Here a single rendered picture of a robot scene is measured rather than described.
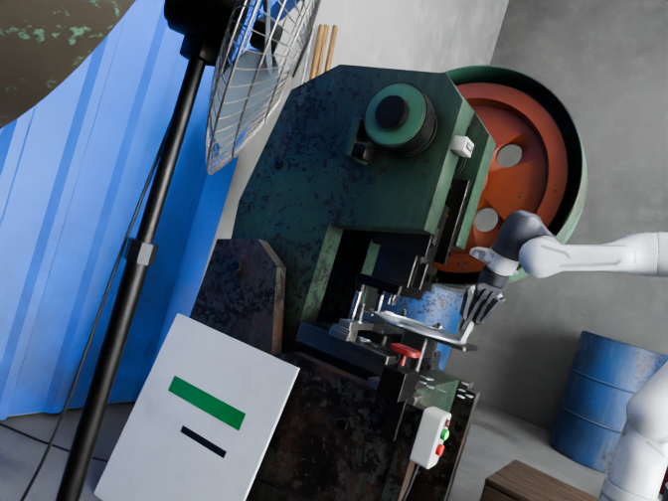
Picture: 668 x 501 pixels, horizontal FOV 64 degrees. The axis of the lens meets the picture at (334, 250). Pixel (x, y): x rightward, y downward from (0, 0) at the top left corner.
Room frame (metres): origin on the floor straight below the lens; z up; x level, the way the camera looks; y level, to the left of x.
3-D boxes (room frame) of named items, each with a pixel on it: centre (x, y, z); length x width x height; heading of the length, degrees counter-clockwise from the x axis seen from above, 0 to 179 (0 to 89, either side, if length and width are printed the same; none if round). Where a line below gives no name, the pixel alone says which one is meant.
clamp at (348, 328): (1.57, -0.12, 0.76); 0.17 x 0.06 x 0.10; 149
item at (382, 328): (1.71, -0.21, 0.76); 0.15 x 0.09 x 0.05; 149
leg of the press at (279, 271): (1.55, 0.05, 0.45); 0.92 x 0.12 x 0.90; 59
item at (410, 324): (1.64, -0.32, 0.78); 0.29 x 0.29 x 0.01
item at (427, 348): (1.62, -0.36, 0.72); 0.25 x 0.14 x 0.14; 59
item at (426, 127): (1.51, -0.06, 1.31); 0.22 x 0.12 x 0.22; 59
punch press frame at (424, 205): (1.78, -0.08, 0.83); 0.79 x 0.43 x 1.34; 59
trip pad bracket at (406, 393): (1.33, -0.25, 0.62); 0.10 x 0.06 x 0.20; 149
